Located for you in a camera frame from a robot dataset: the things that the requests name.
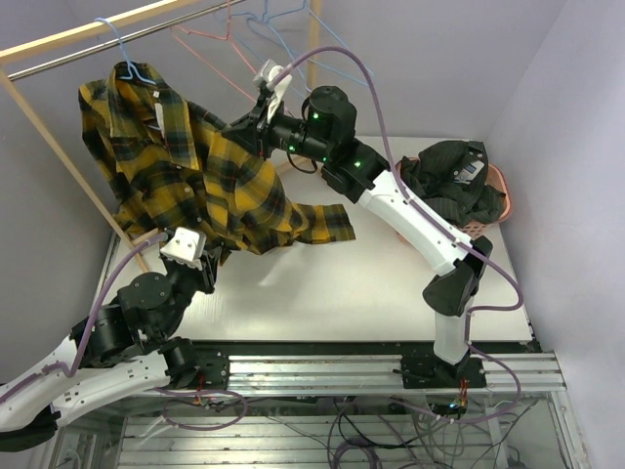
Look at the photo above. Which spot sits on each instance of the yellow plaid shirt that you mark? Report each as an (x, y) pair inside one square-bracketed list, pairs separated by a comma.
[(169, 166)]

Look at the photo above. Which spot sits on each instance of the blue wire hanger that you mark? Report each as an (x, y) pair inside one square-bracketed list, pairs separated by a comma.
[(309, 71)]

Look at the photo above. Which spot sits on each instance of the blue hanger checkered shirt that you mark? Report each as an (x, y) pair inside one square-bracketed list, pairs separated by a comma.
[(292, 29)]

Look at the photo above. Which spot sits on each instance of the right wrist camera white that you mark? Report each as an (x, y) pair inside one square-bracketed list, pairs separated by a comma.
[(272, 81)]

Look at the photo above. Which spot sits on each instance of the pink hanger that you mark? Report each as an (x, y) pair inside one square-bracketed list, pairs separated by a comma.
[(221, 51)]

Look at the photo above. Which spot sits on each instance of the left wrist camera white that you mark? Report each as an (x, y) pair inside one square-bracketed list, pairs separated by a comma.
[(185, 247)]

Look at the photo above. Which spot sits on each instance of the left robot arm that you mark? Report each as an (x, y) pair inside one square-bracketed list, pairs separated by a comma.
[(128, 345)]

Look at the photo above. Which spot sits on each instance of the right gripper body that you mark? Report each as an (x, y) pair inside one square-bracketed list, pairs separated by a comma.
[(281, 132)]

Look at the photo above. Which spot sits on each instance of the blue hanger yellow shirt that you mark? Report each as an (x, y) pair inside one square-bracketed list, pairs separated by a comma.
[(133, 74)]

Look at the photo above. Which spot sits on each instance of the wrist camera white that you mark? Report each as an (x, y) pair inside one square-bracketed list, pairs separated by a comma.
[(272, 81), (185, 247)]

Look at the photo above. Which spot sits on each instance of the pink plastic basket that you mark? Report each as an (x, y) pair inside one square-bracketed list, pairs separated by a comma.
[(468, 206)]

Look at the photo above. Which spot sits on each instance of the wooden clothes rack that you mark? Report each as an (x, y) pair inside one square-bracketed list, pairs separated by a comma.
[(49, 225)]

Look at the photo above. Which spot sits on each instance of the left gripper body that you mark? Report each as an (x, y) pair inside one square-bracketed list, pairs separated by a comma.
[(203, 279)]

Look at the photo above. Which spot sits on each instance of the metal hanging rod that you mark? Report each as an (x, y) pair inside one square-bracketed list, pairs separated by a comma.
[(86, 31)]

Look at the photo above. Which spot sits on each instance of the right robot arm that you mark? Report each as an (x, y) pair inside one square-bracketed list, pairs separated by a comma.
[(325, 134)]

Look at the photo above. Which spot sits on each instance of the aluminium rail base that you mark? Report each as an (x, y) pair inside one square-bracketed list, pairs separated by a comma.
[(316, 369)]

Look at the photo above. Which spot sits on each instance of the dark green striped shirt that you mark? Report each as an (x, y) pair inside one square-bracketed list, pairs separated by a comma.
[(465, 157)]

